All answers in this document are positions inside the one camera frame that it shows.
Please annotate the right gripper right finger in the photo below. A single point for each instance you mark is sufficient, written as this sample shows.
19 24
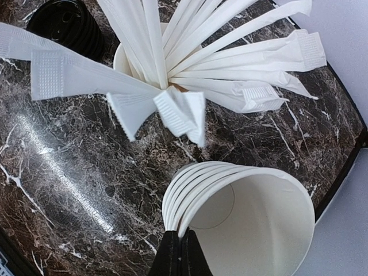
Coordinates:
193 261

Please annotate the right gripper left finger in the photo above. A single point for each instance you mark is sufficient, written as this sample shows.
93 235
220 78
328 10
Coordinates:
166 262

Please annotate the stack of white paper cups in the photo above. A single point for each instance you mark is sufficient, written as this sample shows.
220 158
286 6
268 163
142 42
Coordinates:
248 220

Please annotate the white cup holding straws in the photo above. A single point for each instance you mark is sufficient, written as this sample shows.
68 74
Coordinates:
122 62

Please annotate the bundle of wrapped white straws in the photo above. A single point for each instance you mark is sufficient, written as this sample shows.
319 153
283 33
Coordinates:
242 79

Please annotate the stack of black lids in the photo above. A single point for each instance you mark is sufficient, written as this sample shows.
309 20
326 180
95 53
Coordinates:
70 24

